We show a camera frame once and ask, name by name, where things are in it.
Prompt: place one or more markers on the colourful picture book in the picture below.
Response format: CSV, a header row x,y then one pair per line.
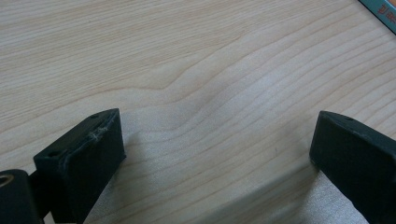
x,y
384,12

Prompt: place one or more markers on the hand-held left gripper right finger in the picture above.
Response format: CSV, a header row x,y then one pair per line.
x,y
358,158

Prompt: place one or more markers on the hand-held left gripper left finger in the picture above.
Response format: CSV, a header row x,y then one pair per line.
x,y
84,161

